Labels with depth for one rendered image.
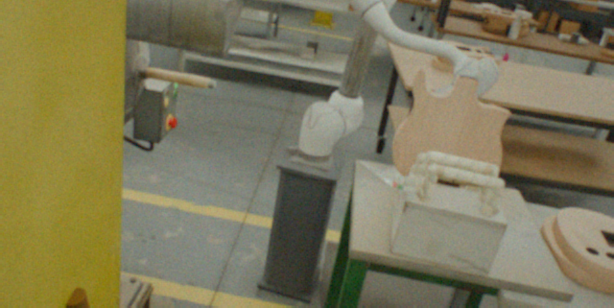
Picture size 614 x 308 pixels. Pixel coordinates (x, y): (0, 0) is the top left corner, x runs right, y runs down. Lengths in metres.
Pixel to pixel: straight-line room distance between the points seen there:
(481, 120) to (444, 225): 0.42
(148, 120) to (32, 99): 1.43
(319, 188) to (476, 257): 0.99
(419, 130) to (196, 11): 0.81
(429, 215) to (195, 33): 0.77
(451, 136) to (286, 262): 1.17
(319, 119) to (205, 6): 1.07
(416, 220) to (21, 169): 1.14
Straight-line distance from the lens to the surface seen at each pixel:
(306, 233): 2.47
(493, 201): 1.45
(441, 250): 1.51
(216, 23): 1.34
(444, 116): 1.72
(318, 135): 2.28
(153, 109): 1.86
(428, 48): 2.08
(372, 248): 1.51
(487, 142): 1.77
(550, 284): 1.65
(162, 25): 1.38
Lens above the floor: 1.78
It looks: 24 degrees down
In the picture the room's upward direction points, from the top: 10 degrees clockwise
